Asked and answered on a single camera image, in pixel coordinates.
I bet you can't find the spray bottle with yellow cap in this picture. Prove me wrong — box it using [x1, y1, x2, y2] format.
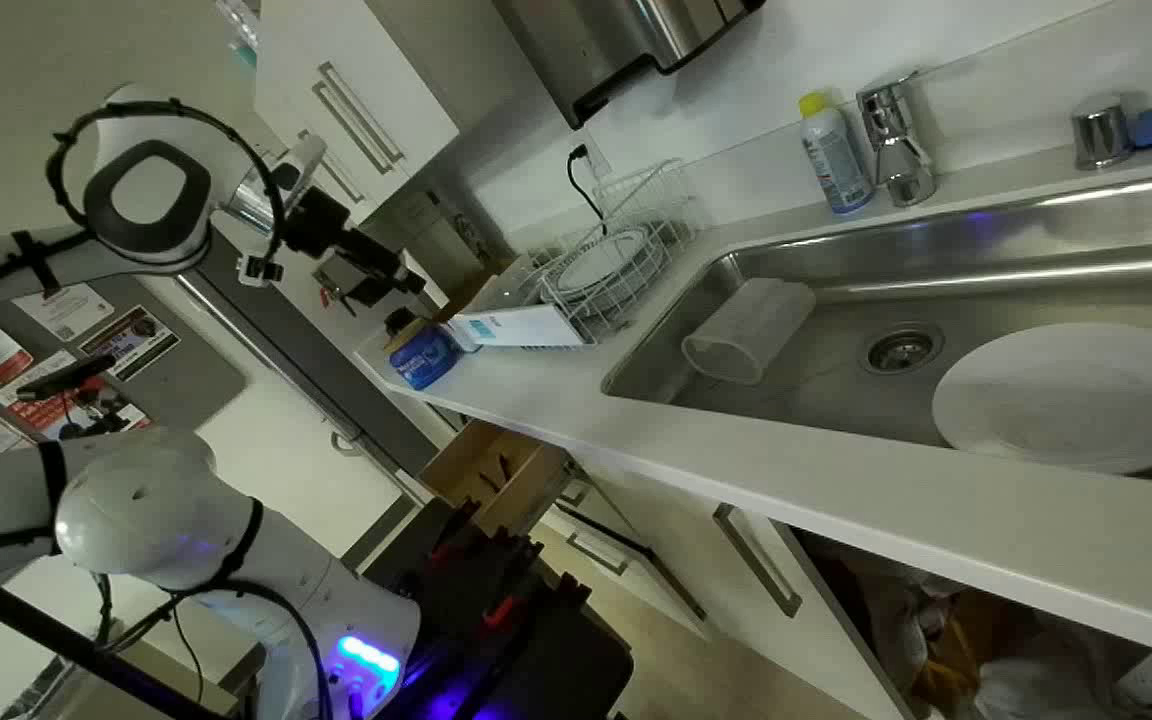
[798, 92, 871, 211]

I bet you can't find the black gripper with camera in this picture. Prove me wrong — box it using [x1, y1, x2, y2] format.
[235, 131, 423, 307]

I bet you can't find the chrome faucet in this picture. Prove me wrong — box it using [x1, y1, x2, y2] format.
[861, 77, 936, 207]

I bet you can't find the rolled white towel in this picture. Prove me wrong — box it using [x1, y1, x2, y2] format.
[681, 281, 814, 382]

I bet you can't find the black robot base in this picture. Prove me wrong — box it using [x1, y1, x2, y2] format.
[359, 499, 631, 720]

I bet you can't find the round lid in rack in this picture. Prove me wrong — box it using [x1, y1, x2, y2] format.
[555, 229, 649, 296]

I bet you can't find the steel paper towel dispenser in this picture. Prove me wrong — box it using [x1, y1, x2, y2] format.
[492, 0, 763, 126]

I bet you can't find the wire dish rack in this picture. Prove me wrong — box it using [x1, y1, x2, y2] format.
[539, 160, 696, 342]

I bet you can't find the white upper cabinet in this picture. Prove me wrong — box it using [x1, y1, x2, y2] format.
[256, 0, 459, 218]

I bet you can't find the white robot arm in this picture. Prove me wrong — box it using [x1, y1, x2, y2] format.
[0, 100, 418, 720]

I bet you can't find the white round plate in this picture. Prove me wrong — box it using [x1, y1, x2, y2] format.
[933, 325, 1152, 475]

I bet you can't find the open wooden drawer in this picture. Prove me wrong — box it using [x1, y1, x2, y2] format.
[418, 418, 567, 536]

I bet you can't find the long white box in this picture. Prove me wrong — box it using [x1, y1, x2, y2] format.
[449, 305, 582, 348]

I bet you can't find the stainless steel sink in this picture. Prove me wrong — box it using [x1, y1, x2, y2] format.
[603, 181, 1152, 479]

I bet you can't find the black power cord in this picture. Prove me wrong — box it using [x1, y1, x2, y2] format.
[565, 139, 611, 240]

